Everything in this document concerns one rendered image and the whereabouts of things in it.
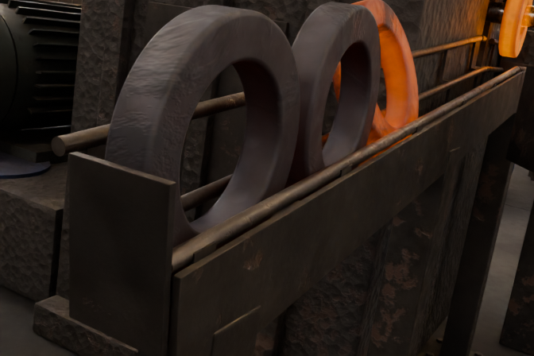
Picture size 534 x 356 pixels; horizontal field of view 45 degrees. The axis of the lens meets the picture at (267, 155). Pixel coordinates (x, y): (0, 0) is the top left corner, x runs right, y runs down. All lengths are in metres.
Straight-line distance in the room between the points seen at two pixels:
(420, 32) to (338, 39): 0.49
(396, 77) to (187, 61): 0.50
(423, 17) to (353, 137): 0.41
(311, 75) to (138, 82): 0.18
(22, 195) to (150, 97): 1.27
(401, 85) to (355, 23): 0.27
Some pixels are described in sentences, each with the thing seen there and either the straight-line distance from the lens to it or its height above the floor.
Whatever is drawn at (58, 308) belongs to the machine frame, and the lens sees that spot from 1.47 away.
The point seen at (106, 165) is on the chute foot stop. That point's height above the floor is 0.63.
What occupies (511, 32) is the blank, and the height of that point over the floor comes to 0.78.
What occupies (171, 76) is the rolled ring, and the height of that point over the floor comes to 0.69.
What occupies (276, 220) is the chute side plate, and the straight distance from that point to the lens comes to 0.45.
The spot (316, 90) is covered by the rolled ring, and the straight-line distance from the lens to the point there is 0.51.
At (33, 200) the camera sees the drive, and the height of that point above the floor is 0.25.
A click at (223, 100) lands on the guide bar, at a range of 0.52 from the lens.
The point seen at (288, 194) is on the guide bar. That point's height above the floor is 0.60.
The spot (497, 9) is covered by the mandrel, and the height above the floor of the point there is 0.82.
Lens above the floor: 0.72
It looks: 12 degrees down
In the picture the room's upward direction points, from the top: 9 degrees clockwise
